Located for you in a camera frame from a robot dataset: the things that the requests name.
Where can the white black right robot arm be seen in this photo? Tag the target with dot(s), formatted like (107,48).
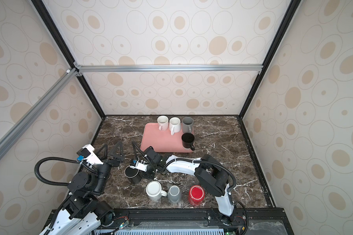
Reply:
(214,178)

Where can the silver aluminium rail back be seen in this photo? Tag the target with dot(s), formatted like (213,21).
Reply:
(169,68)

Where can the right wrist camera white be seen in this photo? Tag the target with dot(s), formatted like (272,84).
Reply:
(140,165)

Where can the small grey mug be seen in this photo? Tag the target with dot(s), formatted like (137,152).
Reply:
(174,195)

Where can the white mug front row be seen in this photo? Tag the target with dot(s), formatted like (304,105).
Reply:
(154,191)

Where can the tall grey mug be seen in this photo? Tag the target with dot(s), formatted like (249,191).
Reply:
(187,125)

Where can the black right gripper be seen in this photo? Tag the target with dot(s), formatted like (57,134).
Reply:
(148,176)

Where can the pale pink mug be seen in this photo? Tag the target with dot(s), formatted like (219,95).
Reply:
(163,123)

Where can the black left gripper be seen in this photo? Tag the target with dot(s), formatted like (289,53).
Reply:
(117,158)

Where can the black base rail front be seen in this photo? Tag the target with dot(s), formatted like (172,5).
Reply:
(170,222)

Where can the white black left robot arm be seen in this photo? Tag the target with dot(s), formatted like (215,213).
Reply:
(81,213)

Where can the pink rectangular tray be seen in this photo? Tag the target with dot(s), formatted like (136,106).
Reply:
(162,141)

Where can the black mug white rim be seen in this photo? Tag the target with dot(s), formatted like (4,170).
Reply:
(133,175)

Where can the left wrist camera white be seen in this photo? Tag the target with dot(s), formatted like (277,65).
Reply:
(87,155)

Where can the silver aluminium rail left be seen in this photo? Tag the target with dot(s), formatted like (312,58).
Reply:
(12,136)

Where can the white mug with handle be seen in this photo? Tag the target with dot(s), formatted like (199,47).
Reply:
(174,125)

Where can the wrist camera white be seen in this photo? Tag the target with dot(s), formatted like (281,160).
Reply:
(140,165)
(87,155)

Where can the red glass cup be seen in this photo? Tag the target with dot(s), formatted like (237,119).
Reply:
(196,195)

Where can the silver aluminium rail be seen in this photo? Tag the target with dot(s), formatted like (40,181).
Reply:
(12,136)
(169,68)

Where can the black frame post left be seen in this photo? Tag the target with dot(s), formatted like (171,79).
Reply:
(45,16)

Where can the white black upside-down mug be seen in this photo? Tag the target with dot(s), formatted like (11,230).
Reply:
(188,141)

